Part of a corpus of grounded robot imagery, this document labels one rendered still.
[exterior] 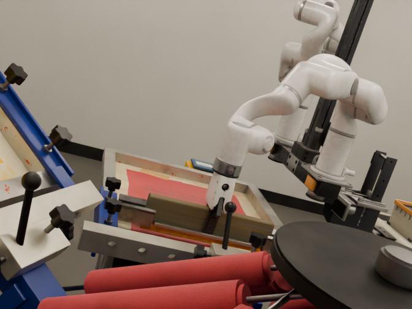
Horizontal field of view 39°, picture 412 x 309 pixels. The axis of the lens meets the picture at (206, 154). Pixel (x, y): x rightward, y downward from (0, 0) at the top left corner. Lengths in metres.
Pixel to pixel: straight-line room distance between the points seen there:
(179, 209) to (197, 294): 0.83
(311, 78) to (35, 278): 1.01
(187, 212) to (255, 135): 0.27
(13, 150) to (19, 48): 3.98
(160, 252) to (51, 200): 0.34
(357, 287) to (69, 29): 4.62
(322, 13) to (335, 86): 0.67
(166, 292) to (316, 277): 0.20
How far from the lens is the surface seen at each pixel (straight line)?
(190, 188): 2.03
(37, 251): 0.90
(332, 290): 0.63
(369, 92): 1.90
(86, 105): 5.21
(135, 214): 1.52
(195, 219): 1.55
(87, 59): 5.15
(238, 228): 1.59
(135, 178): 1.96
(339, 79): 1.66
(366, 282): 0.69
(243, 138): 1.48
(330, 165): 2.05
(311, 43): 2.29
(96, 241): 1.28
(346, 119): 2.03
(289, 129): 2.44
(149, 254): 1.30
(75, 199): 1.10
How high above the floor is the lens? 1.55
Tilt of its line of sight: 13 degrees down
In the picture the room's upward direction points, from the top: 18 degrees clockwise
